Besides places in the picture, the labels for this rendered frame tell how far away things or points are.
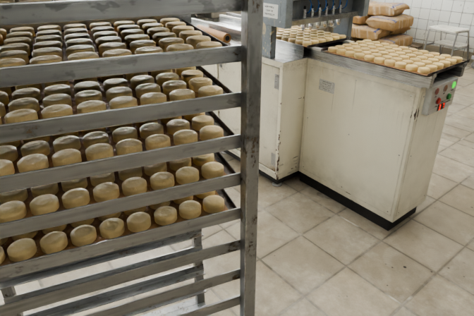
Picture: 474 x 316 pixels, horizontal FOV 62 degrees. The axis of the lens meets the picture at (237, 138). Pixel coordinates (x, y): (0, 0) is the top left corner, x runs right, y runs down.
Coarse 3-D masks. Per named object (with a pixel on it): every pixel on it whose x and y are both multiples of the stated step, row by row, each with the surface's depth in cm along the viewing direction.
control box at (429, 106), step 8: (448, 80) 187; (456, 80) 191; (432, 88) 178; (440, 88) 182; (448, 88) 188; (432, 96) 180; (440, 96) 185; (424, 104) 183; (432, 104) 183; (448, 104) 194; (424, 112) 184; (432, 112) 186
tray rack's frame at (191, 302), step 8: (8, 288) 121; (8, 296) 122; (176, 304) 154; (184, 304) 154; (192, 304) 154; (200, 304) 154; (152, 312) 151; (160, 312) 151; (168, 312) 151; (176, 312) 151
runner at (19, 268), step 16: (240, 208) 88; (176, 224) 83; (192, 224) 84; (208, 224) 86; (112, 240) 78; (128, 240) 80; (144, 240) 81; (48, 256) 74; (64, 256) 76; (80, 256) 77; (0, 272) 72; (16, 272) 73
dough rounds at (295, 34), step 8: (280, 32) 249; (288, 32) 250; (296, 32) 254; (304, 32) 250; (312, 32) 249; (320, 32) 252; (328, 32) 249; (288, 40) 233; (296, 40) 228; (304, 40) 231; (312, 40) 228; (320, 40) 230; (328, 40) 233
